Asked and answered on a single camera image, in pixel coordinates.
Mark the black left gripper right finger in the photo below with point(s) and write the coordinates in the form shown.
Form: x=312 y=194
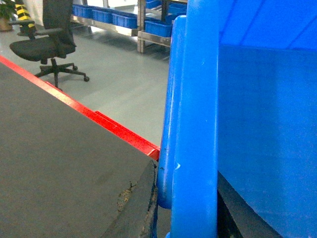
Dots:
x=235 y=218

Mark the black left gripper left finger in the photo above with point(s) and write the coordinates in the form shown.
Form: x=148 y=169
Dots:
x=138 y=218

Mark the large blue plastic crate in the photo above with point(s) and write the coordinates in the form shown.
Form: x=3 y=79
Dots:
x=242 y=101

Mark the blue bin row on rack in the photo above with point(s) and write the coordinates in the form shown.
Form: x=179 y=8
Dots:
x=119 y=16

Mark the black office chair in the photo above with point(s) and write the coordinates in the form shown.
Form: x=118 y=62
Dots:
x=54 y=41

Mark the green potted plant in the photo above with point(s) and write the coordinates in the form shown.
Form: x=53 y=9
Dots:
x=7 y=10

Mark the yellow black striped post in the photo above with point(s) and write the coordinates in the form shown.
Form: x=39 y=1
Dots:
x=23 y=15

